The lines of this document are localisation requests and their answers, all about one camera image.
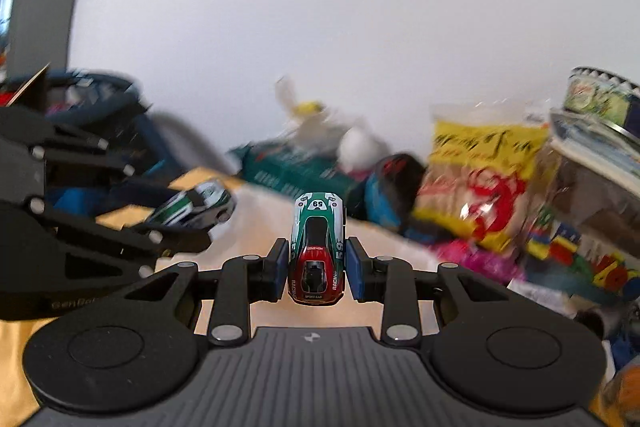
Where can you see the clear plastic toy box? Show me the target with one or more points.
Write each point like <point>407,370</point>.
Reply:
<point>580,207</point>

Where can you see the grey door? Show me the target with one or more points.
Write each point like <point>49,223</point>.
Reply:
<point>45,17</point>

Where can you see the blue fabric basket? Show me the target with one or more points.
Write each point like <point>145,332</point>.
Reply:
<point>160,142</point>

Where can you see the yellow cloth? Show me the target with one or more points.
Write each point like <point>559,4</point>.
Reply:
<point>15,357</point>

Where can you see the black red toy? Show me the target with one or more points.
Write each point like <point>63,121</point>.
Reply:
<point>395,187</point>

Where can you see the round printed tin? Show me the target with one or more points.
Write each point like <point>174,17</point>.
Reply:
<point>600,94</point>

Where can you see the green red toy car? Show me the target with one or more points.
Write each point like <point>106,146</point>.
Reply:
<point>316,227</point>

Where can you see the orange round object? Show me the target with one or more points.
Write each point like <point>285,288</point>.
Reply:
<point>622,397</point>

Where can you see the white round bulb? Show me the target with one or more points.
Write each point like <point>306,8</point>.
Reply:
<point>360,149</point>

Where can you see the yellow red snack bag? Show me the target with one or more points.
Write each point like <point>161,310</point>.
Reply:
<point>480,167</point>

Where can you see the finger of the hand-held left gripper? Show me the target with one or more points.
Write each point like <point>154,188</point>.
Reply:
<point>95,157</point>
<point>125,232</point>

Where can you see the green white toy car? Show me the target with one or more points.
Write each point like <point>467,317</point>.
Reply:
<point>200,202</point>

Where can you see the pink small toys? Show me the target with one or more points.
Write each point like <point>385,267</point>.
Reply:
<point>465,257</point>

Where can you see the stack of books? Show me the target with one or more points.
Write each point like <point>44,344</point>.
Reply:
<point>595,132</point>

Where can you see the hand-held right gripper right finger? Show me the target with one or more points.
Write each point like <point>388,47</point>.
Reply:
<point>355,269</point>

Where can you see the white plastic bag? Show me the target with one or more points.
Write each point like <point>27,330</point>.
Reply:
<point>310,127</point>

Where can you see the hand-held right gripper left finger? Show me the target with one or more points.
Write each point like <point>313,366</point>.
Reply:
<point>284,267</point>

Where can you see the teal pack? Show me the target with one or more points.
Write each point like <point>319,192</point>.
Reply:
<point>295,167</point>

